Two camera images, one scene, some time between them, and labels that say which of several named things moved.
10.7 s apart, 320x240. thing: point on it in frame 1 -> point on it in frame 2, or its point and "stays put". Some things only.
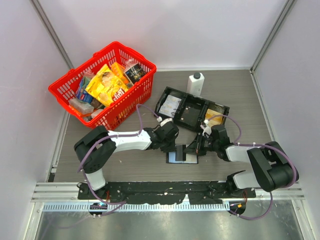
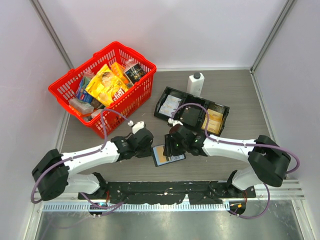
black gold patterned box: [135, 73] stays put
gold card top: [210, 113] stays put
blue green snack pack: [81, 93] stays put
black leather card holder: [190, 158] -> [160, 159]
